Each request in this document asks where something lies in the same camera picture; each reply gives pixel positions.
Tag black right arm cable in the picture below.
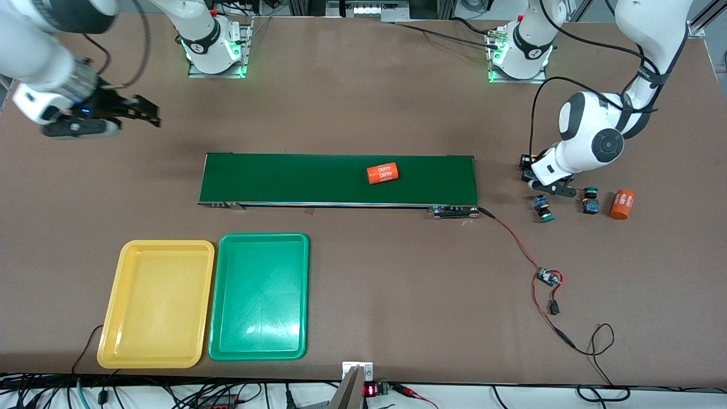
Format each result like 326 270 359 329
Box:
82 0 153 91

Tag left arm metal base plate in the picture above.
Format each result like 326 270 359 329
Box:
486 28 549 85

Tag aluminium frame profile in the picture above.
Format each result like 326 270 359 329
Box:
686 0 727 39

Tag green conveyor belt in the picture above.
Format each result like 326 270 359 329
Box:
197 152 481 219

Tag yellow plastic tray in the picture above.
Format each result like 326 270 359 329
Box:
97 240 216 369

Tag thin black looped cable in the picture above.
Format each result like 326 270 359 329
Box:
574 323 631 401

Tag black cable to arm base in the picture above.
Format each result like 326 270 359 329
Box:
392 20 500 49

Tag orange cylinder white 4680 print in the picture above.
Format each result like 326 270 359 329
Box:
366 162 400 185
609 189 636 220

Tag red clip lead wires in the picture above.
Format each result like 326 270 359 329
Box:
392 383 441 409

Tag metal clamp bracket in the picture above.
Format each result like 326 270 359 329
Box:
328 361 374 409

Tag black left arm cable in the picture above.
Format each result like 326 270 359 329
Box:
529 0 662 157

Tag green plastic tray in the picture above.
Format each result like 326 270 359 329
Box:
208 233 310 362

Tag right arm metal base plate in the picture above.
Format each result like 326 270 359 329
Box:
187 16 254 79

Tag black cable beside yellow tray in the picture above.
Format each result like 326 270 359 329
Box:
72 324 105 375

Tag silver control box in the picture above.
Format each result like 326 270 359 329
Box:
327 0 411 22

